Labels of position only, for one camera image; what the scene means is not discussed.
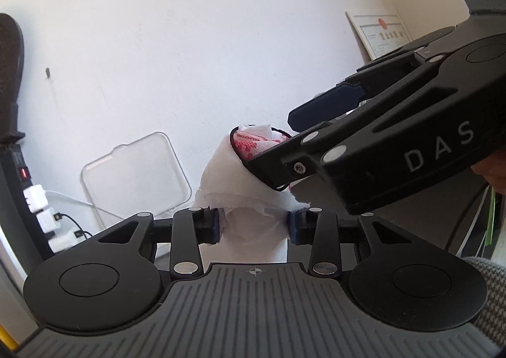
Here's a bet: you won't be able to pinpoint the houndstooth patterned pants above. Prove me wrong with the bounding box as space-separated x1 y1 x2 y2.
460 257 506 345

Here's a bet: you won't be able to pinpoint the dark rounded object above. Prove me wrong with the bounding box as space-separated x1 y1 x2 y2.
0 13 25 143

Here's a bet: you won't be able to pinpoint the white charger with black cable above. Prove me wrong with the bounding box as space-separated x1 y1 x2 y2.
36 210 60 233
47 230 80 252

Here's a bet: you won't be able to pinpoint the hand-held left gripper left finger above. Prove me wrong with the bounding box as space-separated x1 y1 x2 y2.
93 205 221 279

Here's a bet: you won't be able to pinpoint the white charging cable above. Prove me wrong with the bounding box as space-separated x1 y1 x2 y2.
45 190 99 209

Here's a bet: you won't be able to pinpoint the person's right hand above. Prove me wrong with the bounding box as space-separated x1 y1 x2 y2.
470 154 506 194

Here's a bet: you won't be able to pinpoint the framed certificate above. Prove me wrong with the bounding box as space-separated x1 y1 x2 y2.
346 10 414 63

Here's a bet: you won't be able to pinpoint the green white paper sheets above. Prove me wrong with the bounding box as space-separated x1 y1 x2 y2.
476 186 497 248

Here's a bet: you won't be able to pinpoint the yellow strip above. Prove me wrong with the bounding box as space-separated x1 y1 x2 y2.
0 324 18 349

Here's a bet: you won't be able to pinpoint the clear plastic hinged box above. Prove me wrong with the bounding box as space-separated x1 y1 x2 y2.
81 132 192 230

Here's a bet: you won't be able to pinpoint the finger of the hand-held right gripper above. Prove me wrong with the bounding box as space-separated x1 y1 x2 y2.
244 59 475 190
287 25 461 133

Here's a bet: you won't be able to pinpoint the white red printed shopping bag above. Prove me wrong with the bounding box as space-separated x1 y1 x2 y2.
192 124 313 264

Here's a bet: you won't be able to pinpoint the black power strip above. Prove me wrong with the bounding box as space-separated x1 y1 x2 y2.
0 138 60 264

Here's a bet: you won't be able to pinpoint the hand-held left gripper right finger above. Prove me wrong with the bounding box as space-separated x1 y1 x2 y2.
287 208 414 279

